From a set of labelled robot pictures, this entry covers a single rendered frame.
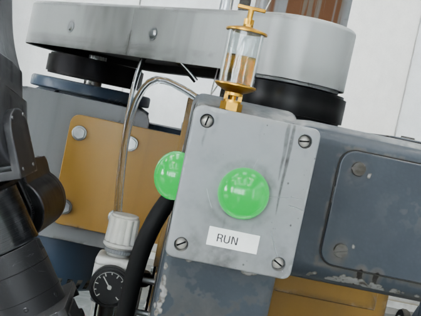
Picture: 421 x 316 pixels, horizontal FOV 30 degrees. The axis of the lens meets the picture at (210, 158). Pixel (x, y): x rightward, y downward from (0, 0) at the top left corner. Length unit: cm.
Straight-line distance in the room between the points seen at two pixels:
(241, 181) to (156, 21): 34
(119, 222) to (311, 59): 23
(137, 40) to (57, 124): 17
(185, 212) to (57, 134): 46
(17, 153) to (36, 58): 514
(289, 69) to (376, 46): 523
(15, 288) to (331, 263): 27
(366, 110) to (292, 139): 537
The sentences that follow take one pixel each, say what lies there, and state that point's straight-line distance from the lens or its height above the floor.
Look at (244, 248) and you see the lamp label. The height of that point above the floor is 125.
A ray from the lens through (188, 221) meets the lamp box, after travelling 46.
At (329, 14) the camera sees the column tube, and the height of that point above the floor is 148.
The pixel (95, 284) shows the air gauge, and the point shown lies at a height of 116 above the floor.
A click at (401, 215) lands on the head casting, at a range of 53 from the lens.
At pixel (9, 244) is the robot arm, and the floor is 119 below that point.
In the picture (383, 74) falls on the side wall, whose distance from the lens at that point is 585.
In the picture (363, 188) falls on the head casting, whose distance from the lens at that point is 52.
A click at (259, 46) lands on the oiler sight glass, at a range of 53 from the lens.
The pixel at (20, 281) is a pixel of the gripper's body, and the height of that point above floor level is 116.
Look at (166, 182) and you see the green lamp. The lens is 46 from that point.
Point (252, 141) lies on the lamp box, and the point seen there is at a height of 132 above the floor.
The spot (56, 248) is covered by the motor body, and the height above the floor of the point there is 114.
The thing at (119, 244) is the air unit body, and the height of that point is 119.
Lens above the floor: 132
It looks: 3 degrees down
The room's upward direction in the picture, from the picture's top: 12 degrees clockwise
